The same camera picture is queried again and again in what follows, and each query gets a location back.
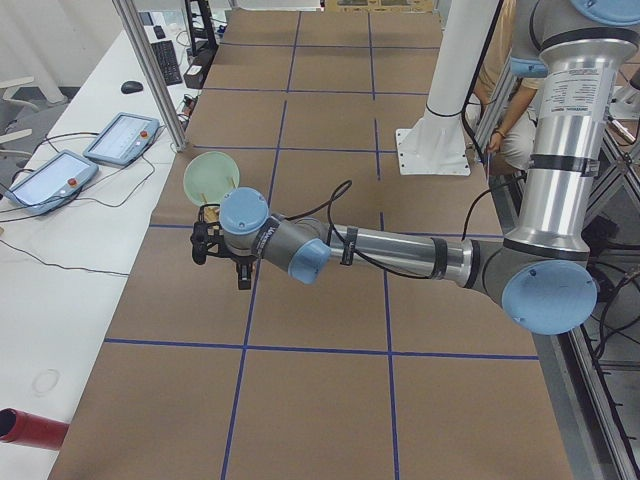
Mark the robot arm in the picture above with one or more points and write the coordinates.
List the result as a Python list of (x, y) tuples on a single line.
[(537, 274)]

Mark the teach pendant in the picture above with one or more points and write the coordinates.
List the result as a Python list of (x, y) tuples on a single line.
[(123, 140), (55, 182)]

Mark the aluminium frame post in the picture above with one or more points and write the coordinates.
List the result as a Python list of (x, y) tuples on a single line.
[(142, 48)]

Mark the wooden dish rack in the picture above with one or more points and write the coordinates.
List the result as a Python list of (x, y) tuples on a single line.
[(209, 213)]

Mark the near teach pendant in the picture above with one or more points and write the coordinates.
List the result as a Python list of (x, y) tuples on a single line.
[(55, 182)]

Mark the light green plate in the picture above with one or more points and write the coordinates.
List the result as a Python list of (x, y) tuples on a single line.
[(209, 176)]

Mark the black keyboard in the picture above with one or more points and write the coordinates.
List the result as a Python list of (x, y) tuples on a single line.
[(165, 55)]

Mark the far teach pendant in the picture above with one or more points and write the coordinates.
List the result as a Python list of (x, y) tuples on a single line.
[(123, 140)]

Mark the seated person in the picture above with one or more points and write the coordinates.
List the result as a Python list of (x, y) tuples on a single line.
[(512, 138)]

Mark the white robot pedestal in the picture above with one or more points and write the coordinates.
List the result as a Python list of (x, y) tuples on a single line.
[(435, 145)]

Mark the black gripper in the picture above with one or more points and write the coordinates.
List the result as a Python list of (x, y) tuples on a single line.
[(241, 260)]

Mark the red cylinder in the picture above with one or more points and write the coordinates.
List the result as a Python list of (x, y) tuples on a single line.
[(26, 429)]

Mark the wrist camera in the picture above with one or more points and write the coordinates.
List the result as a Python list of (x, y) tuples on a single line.
[(206, 241)]

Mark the black computer mouse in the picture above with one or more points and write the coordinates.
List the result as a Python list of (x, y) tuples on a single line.
[(131, 86)]

